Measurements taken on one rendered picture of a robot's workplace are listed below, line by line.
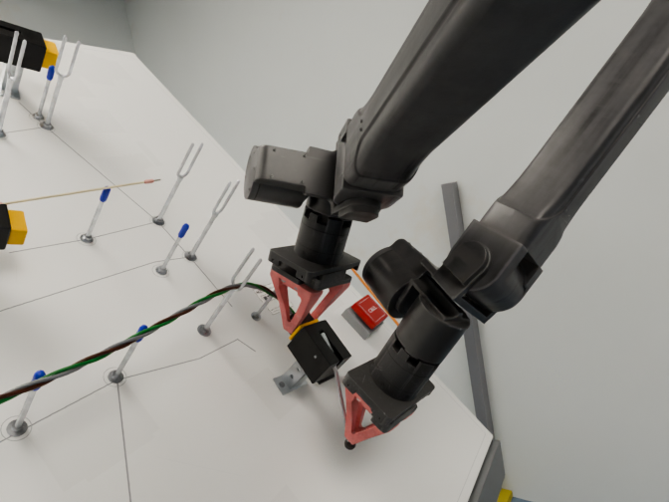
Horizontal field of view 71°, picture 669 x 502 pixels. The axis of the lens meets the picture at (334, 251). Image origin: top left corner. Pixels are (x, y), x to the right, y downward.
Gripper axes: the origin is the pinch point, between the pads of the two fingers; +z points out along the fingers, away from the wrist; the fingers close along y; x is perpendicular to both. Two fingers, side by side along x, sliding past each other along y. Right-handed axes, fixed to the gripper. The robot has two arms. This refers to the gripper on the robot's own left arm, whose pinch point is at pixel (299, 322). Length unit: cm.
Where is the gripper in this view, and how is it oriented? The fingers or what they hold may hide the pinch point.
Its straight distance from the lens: 58.7
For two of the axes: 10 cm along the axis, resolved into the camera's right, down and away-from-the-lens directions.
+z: -2.6, 9.1, 3.1
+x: 7.7, 4.0, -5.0
